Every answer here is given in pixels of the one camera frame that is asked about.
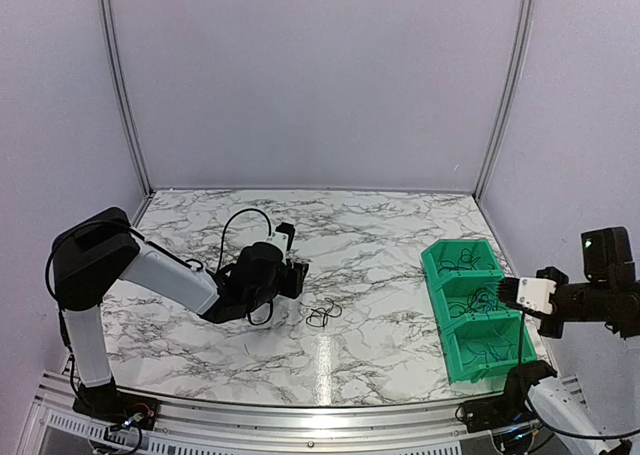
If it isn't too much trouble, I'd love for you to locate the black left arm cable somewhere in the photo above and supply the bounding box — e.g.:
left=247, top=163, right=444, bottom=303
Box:
left=219, top=208, right=274, bottom=326

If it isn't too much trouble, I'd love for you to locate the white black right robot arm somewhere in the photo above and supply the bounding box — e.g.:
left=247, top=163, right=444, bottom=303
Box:
left=495, top=226, right=639, bottom=454

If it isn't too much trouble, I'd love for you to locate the long black wire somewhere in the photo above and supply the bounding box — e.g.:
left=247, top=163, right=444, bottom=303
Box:
left=437, top=244, right=481, bottom=279

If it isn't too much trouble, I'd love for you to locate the aluminium front rail frame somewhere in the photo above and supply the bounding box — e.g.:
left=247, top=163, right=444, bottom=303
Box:
left=19, top=369, right=589, bottom=455

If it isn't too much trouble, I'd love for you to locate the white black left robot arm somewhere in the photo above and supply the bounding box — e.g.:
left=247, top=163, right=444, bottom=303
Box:
left=44, top=207, right=309, bottom=420

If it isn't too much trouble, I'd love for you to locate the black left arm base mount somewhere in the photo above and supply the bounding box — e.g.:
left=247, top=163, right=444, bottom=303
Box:
left=73, top=379, right=159, bottom=430

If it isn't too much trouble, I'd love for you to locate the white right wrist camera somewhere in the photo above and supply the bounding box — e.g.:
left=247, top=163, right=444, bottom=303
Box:
left=496, top=277, right=557, bottom=315

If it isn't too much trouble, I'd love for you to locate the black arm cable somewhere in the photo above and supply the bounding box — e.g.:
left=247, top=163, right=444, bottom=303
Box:
left=219, top=208, right=274, bottom=326
left=514, top=312, right=634, bottom=441

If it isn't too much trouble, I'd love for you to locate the blue wire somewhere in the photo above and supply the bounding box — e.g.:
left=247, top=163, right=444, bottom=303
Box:
left=459, top=327, right=519, bottom=369

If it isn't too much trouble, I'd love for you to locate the aluminium back-right corner post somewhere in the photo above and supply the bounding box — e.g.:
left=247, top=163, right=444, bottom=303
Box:
left=473, top=0, right=535, bottom=204

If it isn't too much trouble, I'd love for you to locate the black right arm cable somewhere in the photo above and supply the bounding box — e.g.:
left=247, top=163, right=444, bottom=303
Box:
left=514, top=312, right=634, bottom=441

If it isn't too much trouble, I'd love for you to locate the green three-compartment plastic bin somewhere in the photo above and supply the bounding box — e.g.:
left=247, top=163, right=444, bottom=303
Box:
left=421, top=239, right=537, bottom=384

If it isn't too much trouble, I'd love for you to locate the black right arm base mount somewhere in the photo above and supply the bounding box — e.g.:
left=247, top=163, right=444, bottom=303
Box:
left=455, top=360, right=557, bottom=433

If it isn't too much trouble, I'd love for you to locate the aluminium back-left corner post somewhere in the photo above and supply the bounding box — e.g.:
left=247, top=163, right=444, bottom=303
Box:
left=98, top=0, right=154, bottom=198

